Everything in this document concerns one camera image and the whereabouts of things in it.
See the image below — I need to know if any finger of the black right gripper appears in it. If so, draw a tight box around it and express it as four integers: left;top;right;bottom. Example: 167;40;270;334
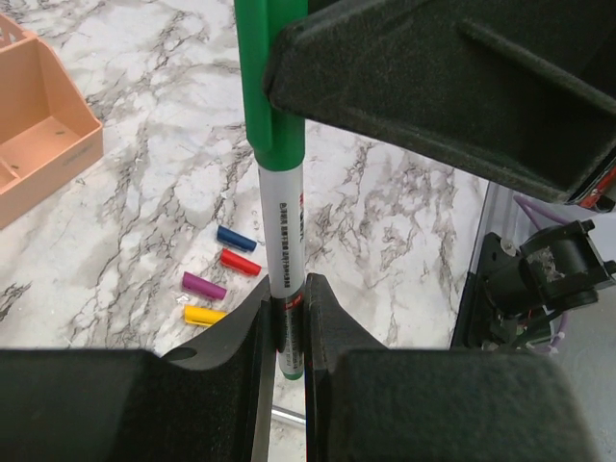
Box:
263;1;615;204

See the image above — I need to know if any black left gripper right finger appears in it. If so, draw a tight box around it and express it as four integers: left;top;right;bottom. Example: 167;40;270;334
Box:
304;273;595;461

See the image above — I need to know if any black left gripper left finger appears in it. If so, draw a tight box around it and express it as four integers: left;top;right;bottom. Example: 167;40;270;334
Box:
1;280;274;461

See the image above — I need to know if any blue pen cap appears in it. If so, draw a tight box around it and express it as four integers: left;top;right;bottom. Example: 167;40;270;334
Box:
217;225;257;252

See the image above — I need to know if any green capped white pen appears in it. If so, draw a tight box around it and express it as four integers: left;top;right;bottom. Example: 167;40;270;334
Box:
234;1;307;380

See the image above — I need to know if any yellow pen cap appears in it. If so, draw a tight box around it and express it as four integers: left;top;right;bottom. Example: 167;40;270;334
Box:
184;305;226;326

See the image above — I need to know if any purple pen cap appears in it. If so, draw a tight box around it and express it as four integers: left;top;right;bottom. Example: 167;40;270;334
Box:
182;271;227;300

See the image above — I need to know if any red pen cap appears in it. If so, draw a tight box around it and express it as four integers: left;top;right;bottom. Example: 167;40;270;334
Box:
219;248;262;276

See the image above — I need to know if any peach plastic desk organizer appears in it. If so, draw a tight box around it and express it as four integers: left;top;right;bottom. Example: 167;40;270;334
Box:
1;15;103;227

